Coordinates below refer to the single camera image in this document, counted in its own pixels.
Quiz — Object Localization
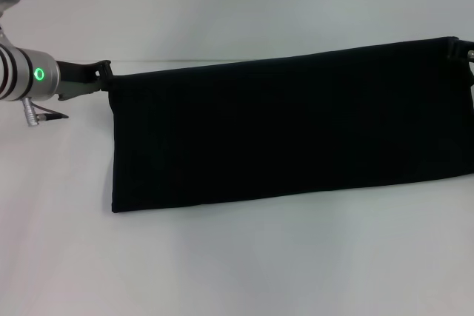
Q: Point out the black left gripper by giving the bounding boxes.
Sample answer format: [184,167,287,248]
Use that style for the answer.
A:
[54,58,114,101]

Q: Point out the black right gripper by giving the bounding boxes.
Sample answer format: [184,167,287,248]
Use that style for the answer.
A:
[446,36,474,73]

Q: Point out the black t-shirt with white print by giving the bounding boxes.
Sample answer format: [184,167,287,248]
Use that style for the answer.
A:
[105,36,474,215]

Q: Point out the thin grey left gripper cable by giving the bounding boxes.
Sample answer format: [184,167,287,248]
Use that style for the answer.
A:
[21,96,70,127]

